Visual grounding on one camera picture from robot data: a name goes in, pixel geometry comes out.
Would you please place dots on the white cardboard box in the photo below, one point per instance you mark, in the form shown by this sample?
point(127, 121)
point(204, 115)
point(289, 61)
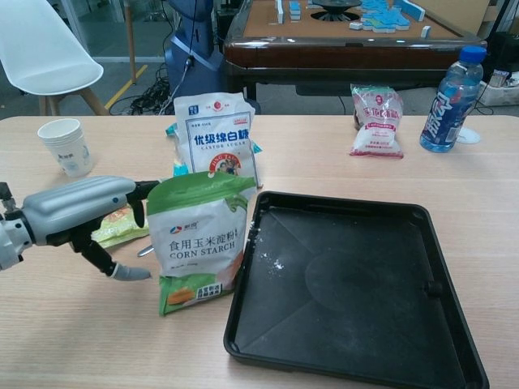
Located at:
point(503, 91)

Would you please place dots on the dark wooden mahjong table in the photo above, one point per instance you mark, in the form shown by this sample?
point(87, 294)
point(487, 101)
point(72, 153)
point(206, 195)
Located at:
point(344, 52)

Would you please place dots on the black mahjong centre dome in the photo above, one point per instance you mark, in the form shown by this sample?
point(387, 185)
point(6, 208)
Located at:
point(334, 8)

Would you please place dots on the black square plastic tray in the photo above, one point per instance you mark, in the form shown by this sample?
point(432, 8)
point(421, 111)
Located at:
point(357, 291)

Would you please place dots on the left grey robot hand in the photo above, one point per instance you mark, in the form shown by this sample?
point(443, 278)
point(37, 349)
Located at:
point(73, 202)

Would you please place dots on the green snack packet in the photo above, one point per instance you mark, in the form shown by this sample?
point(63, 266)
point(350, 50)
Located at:
point(117, 231)

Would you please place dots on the white castor sugar bag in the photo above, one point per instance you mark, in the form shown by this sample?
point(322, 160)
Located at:
point(219, 133)

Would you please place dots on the blue capped drink bottle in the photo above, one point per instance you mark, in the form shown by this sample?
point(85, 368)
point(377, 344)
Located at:
point(446, 117)

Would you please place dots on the white chair with wooden legs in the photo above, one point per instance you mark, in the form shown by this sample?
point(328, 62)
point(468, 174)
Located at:
point(44, 61)

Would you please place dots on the green white corn starch bag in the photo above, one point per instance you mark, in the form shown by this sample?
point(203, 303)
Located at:
point(198, 243)

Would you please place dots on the white paper cup stack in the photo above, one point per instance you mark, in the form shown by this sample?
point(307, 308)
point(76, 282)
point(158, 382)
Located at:
point(69, 150)

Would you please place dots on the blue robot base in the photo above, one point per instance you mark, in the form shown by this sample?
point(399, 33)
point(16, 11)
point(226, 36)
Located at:
point(190, 48)

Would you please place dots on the white sugar bag pink print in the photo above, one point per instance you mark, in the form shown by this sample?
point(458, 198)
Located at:
point(377, 129)

